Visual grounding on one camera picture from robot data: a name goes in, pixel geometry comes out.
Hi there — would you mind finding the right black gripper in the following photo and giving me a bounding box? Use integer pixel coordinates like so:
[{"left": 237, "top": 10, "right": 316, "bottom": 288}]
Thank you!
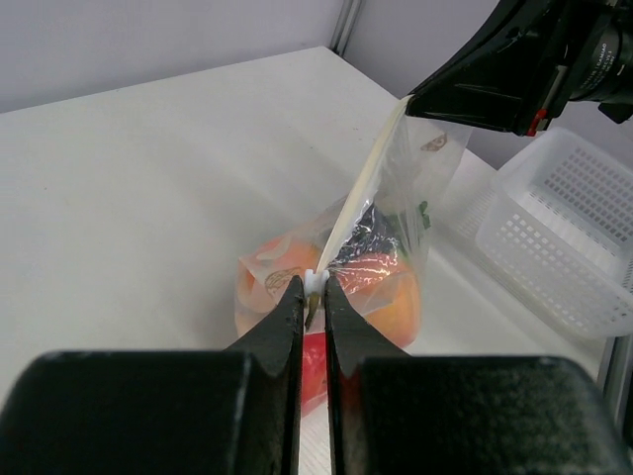
[{"left": 407, "top": 1, "right": 632, "bottom": 137}]

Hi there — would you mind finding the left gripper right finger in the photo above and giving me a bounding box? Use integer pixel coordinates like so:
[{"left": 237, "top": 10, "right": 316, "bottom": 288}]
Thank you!
[{"left": 323, "top": 278, "right": 628, "bottom": 474}]

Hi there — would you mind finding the green leafy vegetable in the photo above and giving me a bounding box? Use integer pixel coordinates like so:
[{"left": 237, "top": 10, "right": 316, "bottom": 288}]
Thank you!
[{"left": 386, "top": 201, "right": 431, "bottom": 257}]

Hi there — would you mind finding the orange peach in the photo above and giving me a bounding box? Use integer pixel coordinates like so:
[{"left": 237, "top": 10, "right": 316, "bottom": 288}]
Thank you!
[{"left": 338, "top": 253, "right": 421, "bottom": 348}]

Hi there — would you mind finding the green orange mango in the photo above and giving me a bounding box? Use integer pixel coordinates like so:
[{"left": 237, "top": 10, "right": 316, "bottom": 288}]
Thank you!
[{"left": 236, "top": 235, "right": 321, "bottom": 314}]

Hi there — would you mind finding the left aluminium corner post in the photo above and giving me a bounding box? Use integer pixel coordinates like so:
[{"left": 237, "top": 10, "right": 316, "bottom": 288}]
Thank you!
[{"left": 329, "top": 0, "right": 364, "bottom": 57}]

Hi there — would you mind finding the dark purple fruit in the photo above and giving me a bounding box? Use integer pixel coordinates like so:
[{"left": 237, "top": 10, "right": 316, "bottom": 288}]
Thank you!
[{"left": 334, "top": 204, "right": 408, "bottom": 264}]

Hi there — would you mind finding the white perforated plastic basket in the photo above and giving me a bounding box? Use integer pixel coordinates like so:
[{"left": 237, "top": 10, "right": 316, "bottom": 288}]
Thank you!
[{"left": 437, "top": 129, "right": 632, "bottom": 338}]

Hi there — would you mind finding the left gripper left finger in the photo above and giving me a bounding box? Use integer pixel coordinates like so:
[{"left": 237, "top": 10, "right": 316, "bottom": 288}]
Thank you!
[{"left": 1, "top": 278, "right": 305, "bottom": 474}]

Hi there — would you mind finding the aluminium rail frame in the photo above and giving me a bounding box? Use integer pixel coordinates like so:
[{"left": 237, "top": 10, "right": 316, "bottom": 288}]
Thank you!
[{"left": 597, "top": 334, "right": 632, "bottom": 435}]

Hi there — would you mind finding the red tomato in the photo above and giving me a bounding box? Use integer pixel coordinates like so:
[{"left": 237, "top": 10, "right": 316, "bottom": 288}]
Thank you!
[{"left": 301, "top": 332, "right": 327, "bottom": 408}]

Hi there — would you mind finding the clear zip top bag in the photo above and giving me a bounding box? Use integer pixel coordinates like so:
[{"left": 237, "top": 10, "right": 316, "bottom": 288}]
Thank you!
[{"left": 234, "top": 95, "right": 472, "bottom": 415}]

